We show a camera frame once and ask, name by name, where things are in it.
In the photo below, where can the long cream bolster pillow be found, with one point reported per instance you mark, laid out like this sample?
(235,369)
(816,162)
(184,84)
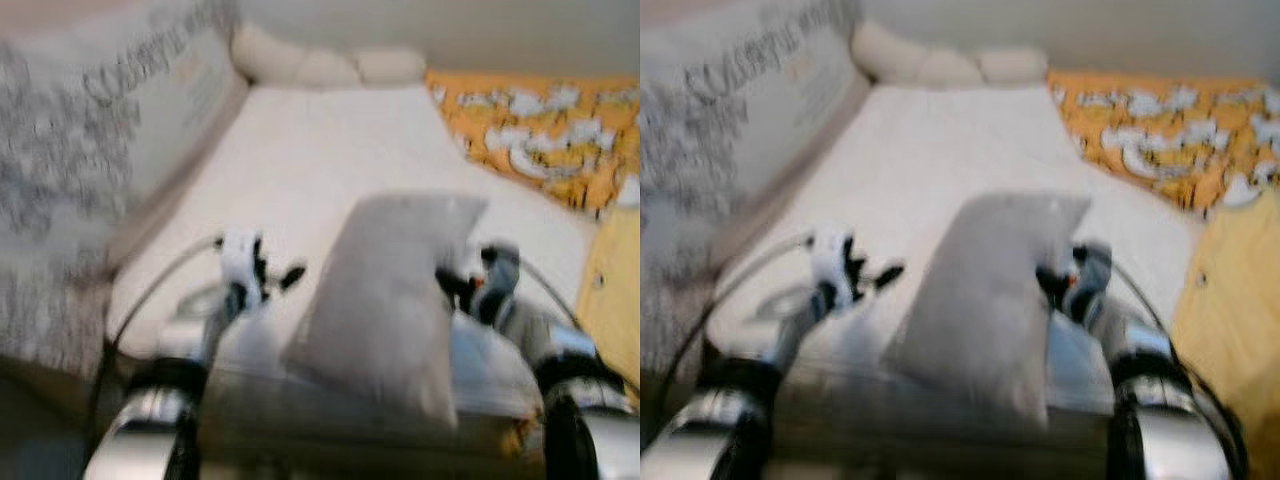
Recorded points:
(300,62)
(920,62)

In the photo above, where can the grey quilted mattress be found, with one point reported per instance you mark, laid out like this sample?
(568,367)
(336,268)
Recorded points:
(950,445)
(350,445)

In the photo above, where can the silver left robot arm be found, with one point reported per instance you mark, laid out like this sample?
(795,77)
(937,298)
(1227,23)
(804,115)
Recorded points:
(700,440)
(150,440)

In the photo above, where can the large grey printed pillow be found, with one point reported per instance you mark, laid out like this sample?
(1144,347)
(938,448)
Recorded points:
(730,100)
(100,100)

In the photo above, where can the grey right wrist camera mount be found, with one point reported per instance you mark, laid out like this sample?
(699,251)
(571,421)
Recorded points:
(1095,280)
(500,280)

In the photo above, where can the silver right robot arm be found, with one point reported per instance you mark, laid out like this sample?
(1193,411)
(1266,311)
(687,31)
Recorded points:
(590,440)
(1170,440)

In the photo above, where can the yellow cartoon egg blanket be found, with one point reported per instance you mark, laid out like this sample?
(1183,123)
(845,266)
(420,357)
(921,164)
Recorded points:
(540,130)
(1160,130)

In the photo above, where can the white quilted mattress cover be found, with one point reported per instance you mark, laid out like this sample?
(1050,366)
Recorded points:
(330,140)
(940,140)

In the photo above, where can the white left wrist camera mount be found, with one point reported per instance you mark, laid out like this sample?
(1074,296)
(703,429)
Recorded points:
(240,262)
(830,262)

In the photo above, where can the small grey pillow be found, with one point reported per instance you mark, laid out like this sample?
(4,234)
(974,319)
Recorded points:
(990,300)
(390,300)

